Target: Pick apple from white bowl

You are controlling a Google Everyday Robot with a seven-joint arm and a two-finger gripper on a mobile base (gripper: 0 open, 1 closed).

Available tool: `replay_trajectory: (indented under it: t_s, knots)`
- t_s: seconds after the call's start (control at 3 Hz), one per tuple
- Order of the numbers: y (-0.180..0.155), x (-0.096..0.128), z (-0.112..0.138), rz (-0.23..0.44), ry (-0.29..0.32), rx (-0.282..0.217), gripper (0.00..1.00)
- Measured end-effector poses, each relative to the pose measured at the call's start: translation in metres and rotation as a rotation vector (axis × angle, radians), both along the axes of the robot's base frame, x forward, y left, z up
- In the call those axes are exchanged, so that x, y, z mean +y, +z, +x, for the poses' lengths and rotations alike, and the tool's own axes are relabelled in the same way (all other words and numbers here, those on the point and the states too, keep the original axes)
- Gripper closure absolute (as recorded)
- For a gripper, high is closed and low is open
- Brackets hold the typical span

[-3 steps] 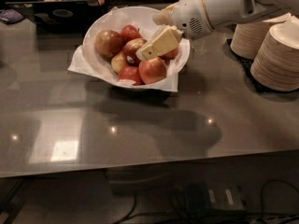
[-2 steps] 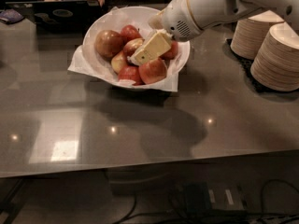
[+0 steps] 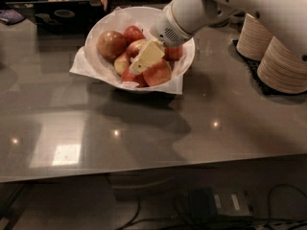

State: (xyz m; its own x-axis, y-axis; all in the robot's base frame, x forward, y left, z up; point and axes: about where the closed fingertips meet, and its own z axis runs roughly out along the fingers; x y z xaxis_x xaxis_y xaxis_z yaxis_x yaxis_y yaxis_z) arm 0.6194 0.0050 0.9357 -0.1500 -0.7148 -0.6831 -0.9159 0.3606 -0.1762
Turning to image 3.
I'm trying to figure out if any dark red apple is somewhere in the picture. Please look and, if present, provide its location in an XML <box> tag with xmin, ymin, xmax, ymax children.
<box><xmin>126</xmin><ymin>39</ymin><xmax>147</xmax><ymax>58</ymax></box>

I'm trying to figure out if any orange-red apple front right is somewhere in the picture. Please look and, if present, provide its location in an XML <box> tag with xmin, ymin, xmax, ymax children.
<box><xmin>143</xmin><ymin>59</ymin><xmax>172</xmax><ymax>86</ymax></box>

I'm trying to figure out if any dark box under table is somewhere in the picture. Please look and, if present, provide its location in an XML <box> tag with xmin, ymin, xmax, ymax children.
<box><xmin>188</xmin><ymin>187</ymin><xmax>253</xmax><ymax>221</ymax></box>

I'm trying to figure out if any paper plate stack rear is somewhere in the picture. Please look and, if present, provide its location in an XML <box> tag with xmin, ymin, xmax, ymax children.
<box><xmin>236</xmin><ymin>13</ymin><xmax>272</xmax><ymax>61</ymax></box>

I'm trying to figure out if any black cable on floor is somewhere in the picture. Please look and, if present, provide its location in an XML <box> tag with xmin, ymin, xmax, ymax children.
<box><xmin>114</xmin><ymin>183</ymin><xmax>307</xmax><ymax>230</ymax></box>

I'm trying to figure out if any red apple back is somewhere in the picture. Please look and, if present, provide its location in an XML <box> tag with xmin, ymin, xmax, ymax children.
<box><xmin>124</xmin><ymin>25</ymin><xmax>146</xmax><ymax>44</ymax></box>

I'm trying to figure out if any black mat under plates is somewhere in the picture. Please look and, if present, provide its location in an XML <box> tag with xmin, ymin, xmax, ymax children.
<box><xmin>231</xmin><ymin>39</ymin><xmax>307</xmax><ymax>98</ymax></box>

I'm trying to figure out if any red apple right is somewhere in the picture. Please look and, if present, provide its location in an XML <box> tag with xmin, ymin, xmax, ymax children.
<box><xmin>163</xmin><ymin>46</ymin><xmax>183</xmax><ymax>61</ymax></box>

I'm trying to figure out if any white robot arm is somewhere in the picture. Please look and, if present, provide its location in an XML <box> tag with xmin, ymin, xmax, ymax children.
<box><xmin>150</xmin><ymin>0</ymin><xmax>307</xmax><ymax>63</ymax></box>

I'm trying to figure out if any brownish apple left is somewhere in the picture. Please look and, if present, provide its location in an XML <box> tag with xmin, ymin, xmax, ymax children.
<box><xmin>97</xmin><ymin>31</ymin><xmax>128</xmax><ymax>60</ymax></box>

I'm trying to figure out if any white bowl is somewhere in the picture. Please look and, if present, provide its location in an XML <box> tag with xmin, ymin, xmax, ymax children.
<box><xmin>83</xmin><ymin>6</ymin><xmax>196</xmax><ymax>93</ymax></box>

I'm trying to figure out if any dark blue pouch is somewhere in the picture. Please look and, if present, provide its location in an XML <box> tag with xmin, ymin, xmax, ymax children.
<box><xmin>0</xmin><ymin>10</ymin><xmax>25</xmax><ymax>25</ymax></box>

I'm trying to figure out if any white paper liner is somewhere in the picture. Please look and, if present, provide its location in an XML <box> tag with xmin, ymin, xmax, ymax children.
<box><xmin>69</xmin><ymin>6</ymin><xmax>190</xmax><ymax>96</ymax></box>

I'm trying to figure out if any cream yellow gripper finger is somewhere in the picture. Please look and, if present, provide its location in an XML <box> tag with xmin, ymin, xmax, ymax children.
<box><xmin>130</xmin><ymin>39</ymin><xmax>165</xmax><ymax>75</ymax></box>

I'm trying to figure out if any paper plate stack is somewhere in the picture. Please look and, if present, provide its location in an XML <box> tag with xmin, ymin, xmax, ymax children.
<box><xmin>256</xmin><ymin>35</ymin><xmax>307</xmax><ymax>95</ymax></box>
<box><xmin>236</xmin><ymin>13</ymin><xmax>272</xmax><ymax>61</ymax></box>

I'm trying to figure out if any paper plate stack front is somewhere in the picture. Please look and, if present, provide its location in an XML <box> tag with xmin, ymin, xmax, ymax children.
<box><xmin>256</xmin><ymin>35</ymin><xmax>307</xmax><ymax>95</ymax></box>

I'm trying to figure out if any yellow-red small apple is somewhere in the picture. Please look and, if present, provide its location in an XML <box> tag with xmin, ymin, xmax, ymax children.
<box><xmin>113</xmin><ymin>53</ymin><xmax>130</xmax><ymax>76</ymax></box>

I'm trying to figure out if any black laptop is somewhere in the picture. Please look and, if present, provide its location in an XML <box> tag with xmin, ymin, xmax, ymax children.
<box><xmin>6</xmin><ymin>0</ymin><xmax>106</xmax><ymax>34</ymax></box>

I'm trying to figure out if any red apple front left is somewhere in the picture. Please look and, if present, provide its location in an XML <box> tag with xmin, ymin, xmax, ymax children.
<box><xmin>121</xmin><ymin>69</ymin><xmax>148</xmax><ymax>87</ymax></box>

